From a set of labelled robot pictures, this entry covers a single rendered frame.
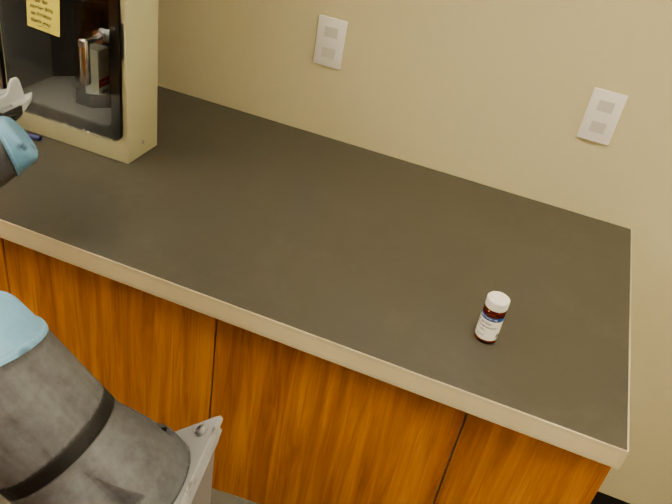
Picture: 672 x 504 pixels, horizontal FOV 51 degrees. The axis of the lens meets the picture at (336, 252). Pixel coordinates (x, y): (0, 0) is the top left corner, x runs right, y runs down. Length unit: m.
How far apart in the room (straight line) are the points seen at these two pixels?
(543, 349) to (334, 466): 0.44
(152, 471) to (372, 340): 0.58
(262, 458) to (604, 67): 1.06
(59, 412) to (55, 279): 0.82
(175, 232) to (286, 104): 0.60
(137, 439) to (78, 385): 0.07
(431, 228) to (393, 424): 0.44
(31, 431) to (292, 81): 1.31
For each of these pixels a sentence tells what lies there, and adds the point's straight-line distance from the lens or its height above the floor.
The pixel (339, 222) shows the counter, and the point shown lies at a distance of 1.41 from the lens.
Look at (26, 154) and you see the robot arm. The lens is 1.04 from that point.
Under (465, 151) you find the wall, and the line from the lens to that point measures 1.70.
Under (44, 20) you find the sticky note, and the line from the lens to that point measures 1.53.
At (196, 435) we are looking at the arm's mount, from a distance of 0.70.
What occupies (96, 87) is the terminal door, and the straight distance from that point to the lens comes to 1.50.
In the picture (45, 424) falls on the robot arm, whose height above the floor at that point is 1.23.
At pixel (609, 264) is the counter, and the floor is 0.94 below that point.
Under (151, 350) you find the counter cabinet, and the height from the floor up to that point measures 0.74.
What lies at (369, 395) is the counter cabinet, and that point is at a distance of 1.20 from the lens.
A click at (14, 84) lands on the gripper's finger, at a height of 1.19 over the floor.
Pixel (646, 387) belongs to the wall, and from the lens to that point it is 1.99.
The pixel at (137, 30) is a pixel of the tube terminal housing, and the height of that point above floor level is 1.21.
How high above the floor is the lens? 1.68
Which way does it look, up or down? 34 degrees down
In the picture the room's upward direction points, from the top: 11 degrees clockwise
